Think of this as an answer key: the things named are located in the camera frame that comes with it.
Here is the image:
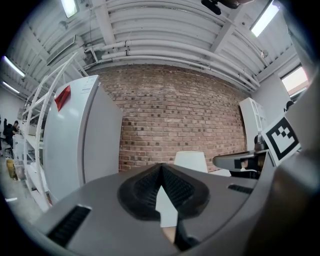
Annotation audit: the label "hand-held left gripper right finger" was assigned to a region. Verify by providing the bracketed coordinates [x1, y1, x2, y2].
[161, 152, 277, 256]

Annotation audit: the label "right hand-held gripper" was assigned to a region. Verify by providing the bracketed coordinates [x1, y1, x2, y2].
[212, 113, 301, 173]

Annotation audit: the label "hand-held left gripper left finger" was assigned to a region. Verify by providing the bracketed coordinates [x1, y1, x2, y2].
[42, 163, 181, 256]

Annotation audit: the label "white chair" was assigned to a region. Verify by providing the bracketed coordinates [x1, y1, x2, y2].
[173, 151, 209, 174]

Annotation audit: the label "white arched cabinet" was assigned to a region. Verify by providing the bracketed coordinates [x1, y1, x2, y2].
[238, 97, 268, 152]

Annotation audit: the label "white refrigerator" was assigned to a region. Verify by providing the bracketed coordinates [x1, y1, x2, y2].
[42, 74, 124, 202]

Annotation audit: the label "white metal shelf rack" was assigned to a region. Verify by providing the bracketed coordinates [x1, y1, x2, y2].
[19, 51, 85, 213]

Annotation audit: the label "yellow bin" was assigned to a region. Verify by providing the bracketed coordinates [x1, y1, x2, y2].
[6, 159, 19, 181]

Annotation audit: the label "window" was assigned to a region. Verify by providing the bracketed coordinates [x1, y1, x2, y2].
[280, 65, 310, 98]

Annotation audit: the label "red sticker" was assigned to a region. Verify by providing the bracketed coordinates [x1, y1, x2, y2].
[54, 84, 72, 112]

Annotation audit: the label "white ceiling pipes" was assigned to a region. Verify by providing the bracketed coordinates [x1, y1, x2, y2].
[99, 39, 261, 92]

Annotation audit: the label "black head-worn camera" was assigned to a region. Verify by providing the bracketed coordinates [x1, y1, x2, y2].
[200, 0, 223, 15]

